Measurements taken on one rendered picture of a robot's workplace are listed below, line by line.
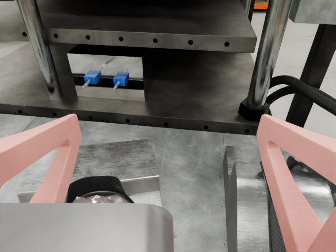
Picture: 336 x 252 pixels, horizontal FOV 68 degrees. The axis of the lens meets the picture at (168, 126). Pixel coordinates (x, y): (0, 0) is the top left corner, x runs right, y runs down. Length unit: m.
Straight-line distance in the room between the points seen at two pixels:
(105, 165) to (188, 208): 0.21
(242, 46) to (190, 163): 0.41
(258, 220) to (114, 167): 0.28
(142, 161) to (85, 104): 0.51
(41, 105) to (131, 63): 0.38
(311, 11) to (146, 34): 0.51
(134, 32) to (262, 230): 0.67
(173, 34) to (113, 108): 0.33
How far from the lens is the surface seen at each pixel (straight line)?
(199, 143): 0.74
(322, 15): 0.95
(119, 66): 0.91
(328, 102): 0.82
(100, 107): 0.95
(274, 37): 0.79
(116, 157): 0.54
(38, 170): 0.56
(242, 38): 0.85
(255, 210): 0.46
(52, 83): 1.02
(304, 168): 0.53
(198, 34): 0.84
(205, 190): 0.62
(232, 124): 0.87
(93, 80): 0.94
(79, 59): 0.96
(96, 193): 0.54
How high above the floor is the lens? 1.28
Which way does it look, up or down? 37 degrees down
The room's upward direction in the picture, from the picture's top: straight up
